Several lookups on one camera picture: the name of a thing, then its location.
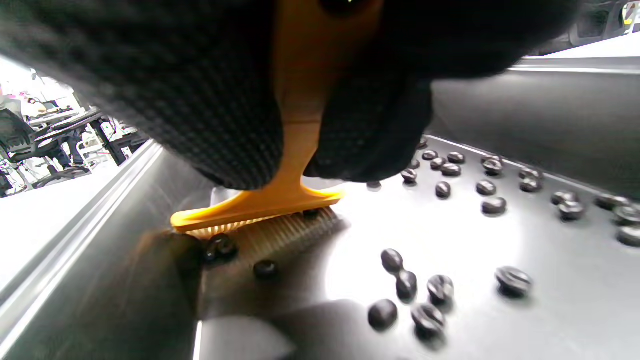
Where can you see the person's right hand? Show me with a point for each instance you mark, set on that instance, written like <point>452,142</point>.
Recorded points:
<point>175,75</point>

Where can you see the dark metal baking tray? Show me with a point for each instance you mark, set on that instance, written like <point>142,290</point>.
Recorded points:
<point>450,240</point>

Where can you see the group of coffee beans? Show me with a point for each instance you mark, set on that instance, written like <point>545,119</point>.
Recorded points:
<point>512,280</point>

